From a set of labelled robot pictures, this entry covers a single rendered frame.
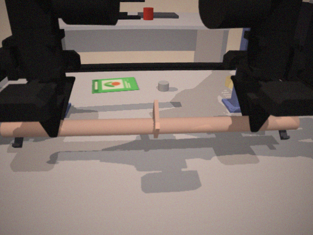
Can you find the long tan rail with center flange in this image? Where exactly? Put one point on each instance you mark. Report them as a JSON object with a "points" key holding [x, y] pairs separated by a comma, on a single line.
{"points": [[146, 126]]}

